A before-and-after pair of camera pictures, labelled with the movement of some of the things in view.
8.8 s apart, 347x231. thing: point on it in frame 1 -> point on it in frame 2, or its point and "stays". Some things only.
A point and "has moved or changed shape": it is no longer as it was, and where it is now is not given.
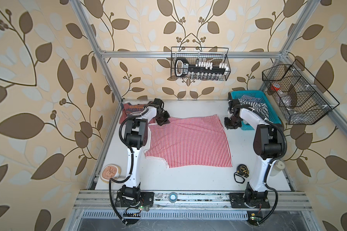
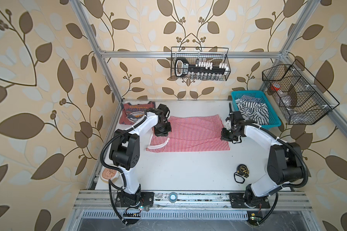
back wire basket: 200,63 stays
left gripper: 166,120 -> 166,133
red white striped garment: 189,142 has moved or changed shape
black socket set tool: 201,70 stays
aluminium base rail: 93,200 stays
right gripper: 228,126 -> 223,136
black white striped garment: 255,103 stays
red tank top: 127,108 stays
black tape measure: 242,170 stays
